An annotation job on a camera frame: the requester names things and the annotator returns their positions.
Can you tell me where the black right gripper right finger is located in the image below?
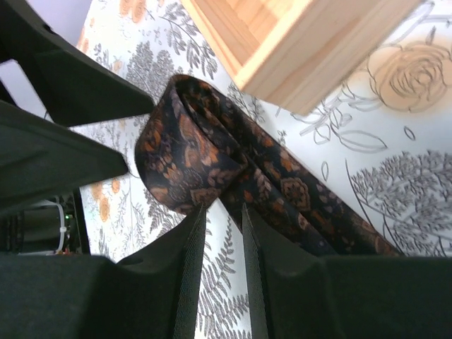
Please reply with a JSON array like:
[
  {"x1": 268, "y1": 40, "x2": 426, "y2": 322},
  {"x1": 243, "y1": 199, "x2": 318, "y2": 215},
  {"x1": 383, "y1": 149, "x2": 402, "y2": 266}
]
[{"x1": 242, "y1": 207, "x2": 451, "y2": 338}]

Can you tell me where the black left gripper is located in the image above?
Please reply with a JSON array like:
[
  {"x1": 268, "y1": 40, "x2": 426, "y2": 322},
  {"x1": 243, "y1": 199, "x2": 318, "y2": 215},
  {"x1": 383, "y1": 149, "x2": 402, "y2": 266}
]
[{"x1": 1, "y1": 102, "x2": 129, "y2": 256}]

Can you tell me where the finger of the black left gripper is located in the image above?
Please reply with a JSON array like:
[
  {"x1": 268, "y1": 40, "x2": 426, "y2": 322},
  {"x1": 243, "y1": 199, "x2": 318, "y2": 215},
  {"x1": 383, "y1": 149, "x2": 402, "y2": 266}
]
[{"x1": 1, "y1": 1, "x2": 154, "y2": 126}]

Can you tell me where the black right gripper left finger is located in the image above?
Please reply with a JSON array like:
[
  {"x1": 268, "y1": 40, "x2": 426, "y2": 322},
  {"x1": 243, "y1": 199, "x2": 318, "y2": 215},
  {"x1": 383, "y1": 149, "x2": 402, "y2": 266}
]
[{"x1": 1, "y1": 207, "x2": 206, "y2": 338}]

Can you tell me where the wooden compartment tray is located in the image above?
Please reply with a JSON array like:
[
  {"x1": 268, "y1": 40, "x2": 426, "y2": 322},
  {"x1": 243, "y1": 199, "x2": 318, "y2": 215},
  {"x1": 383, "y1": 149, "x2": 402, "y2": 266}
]
[{"x1": 183, "y1": 0, "x2": 419, "y2": 114}]

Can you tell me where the brown paisley patterned tie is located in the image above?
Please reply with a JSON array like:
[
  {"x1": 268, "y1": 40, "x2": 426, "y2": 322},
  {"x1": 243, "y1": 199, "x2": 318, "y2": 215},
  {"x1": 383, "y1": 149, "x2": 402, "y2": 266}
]
[{"x1": 135, "y1": 75, "x2": 400, "y2": 256}]

